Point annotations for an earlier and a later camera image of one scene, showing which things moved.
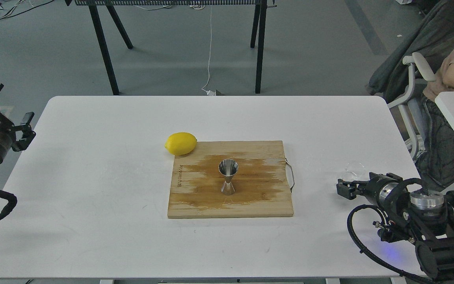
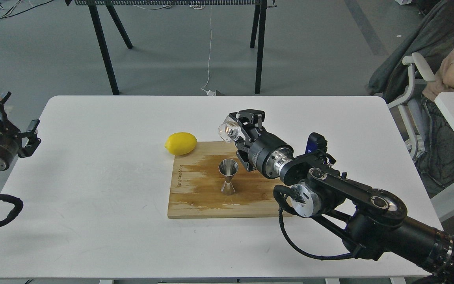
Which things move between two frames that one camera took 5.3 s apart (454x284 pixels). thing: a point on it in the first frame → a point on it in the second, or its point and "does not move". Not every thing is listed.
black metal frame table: (259, 23) does not move
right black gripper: (376, 190) → (268, 154)
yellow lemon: (180, 143) does not move
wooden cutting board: (260, 184) does not move
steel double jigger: (228, 167) does not move
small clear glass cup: (354, 170) → (229, 131)
